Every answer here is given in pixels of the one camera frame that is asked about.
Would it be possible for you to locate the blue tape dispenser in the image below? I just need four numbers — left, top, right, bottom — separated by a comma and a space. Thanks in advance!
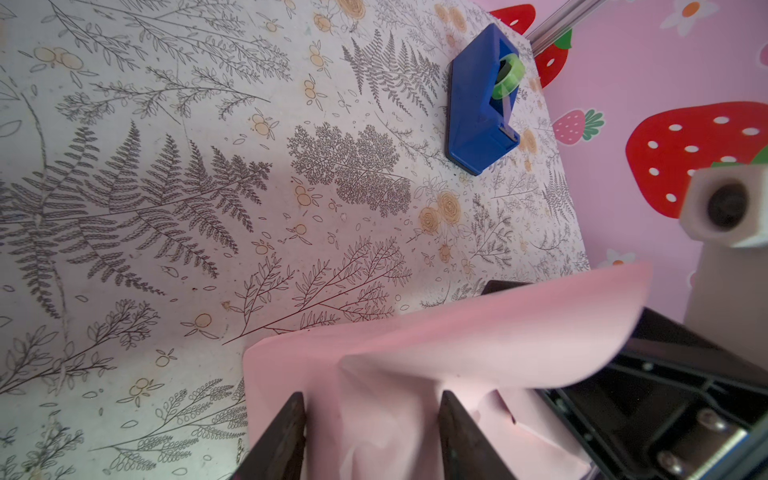
445, 24, 526, 176

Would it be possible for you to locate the purple wrapping paper sheet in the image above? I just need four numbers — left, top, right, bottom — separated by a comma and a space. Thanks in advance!
243, 264, 652, 479

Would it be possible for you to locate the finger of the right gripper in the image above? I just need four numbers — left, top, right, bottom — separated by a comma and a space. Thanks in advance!
479, 278, 768, 480

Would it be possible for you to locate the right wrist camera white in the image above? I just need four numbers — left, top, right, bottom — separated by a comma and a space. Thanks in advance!
679, 164, 767, 248

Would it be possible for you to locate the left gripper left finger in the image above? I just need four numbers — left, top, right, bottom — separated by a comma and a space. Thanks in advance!
230, 392, 307, 480

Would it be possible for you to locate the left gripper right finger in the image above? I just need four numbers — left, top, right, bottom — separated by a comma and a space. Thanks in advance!
438, 390, 515, 480

